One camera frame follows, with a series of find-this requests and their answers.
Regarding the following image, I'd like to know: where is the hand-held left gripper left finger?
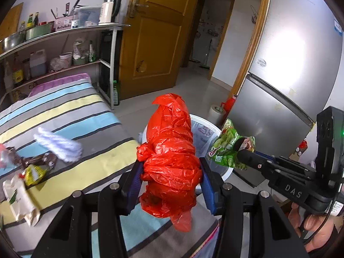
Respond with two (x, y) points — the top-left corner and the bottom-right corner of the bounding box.
(32, 163), (146, 258)

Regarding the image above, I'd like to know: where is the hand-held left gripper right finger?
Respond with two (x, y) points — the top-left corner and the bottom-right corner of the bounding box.
(199, 157), (309, 258)

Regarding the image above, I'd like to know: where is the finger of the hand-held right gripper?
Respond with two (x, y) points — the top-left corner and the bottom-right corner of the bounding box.
(236, 148), (280, 179)
(254, 151), (316, 175)

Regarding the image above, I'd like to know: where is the green snack packet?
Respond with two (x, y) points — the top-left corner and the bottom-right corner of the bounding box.
(206, 118), (256, 170)

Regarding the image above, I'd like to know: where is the white round trash bin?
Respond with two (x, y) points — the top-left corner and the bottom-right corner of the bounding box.
(138, 114), (234, 194)

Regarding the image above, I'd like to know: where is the red plastic bag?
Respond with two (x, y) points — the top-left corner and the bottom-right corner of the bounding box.
(136, 94), (204, 232)

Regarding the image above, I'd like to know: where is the lavender white striped packet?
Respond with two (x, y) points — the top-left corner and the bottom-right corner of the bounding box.
(34, 127), (83, 163)

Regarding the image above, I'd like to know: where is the brown snack wrapper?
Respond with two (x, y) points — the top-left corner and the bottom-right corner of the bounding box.
(11, 150), (58, 171)

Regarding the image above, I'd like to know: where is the yellow snack packet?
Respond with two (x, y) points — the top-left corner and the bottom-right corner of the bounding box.
(24, 164), (50, 186)

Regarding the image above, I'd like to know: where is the white paper packet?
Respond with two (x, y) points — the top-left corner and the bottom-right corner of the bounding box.
(2, 176), (41, 227)

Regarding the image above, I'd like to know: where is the pink clear plastic wrapper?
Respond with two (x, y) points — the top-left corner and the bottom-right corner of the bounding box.
(0, 144), (17, 170)

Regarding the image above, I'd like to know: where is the person's right hand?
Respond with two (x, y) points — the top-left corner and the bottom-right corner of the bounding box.
(287, 201), (338, 252)

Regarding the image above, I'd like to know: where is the white plastic roll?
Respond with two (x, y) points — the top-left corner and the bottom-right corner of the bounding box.
(210, 104), (227, 125)

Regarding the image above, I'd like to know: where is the red plastic jug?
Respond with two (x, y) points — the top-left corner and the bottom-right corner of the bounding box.
(221, 95), (238, 116)

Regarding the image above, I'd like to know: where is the striped blanket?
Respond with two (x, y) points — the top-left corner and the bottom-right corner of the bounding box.
(0, 72), (219, 258)

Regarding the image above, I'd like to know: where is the large green bottle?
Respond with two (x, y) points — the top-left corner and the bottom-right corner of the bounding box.
(112, 80), (120, 106)

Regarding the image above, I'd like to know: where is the silver refrigerator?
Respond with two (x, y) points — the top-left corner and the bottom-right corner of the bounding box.
(227, 0), (344, 189)

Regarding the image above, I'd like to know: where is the floor mop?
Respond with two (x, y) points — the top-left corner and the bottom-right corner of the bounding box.
(200, 38), (214, 69)

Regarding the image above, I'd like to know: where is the yellow wooden door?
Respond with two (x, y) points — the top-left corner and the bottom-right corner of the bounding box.
(119, 0), (203, 100)

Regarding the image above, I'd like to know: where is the pinkish plastic bag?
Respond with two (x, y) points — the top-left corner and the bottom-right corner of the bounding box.
(49, 57), (69, 72)

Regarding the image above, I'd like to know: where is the white plastic tub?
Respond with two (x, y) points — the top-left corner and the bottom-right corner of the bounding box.
(59, 52), (74, 67)

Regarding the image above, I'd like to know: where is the white crumpled bag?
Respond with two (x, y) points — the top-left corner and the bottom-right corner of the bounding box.
(73, 38), (90, 60)

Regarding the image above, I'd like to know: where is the plastic oil jug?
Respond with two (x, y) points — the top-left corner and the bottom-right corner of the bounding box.
(29, 49), (47, 78)

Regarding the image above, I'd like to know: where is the yellow label sauce bottle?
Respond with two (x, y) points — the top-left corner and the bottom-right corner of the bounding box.
(12, 52), (25, 87)

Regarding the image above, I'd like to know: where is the white metal shelf rack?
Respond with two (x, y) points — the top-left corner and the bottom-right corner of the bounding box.
(0, 23), (131, 111)

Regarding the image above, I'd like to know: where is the clear liquid bottle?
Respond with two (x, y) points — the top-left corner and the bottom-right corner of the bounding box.
(3, 62), (14, 92)

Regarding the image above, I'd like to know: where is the white cylindrical jug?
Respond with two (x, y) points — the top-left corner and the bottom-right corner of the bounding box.
(99, 2), (113, 25)

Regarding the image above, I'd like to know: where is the clear plastic storage box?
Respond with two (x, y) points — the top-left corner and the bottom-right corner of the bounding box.
(76, 6), (103, 28)

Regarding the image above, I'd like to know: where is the pink utensil holder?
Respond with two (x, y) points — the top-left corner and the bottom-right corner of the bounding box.
(54, 16), (74, 32)

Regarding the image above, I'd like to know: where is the green enamel basin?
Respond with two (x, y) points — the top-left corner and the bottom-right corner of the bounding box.
(25, 24), (51, 39)

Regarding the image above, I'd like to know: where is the steel electric kettle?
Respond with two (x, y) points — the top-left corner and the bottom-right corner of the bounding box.
(104, 0), (123, 23)

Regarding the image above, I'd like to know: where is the steel basin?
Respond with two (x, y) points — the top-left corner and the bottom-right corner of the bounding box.
(0, 31), (27, 53)

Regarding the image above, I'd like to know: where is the wooden cutting board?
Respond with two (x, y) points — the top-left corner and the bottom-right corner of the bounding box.
(0, 3), (24, 41)

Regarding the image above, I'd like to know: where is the black cable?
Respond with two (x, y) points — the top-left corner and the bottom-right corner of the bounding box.
(302, 197), (336, 246)

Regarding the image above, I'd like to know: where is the wooden door frame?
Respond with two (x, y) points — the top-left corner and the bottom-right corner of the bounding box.
(207, 0), (273, 98)

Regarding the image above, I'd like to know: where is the brass door handle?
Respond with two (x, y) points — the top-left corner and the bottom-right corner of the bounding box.
(129, 0), (149, 19)

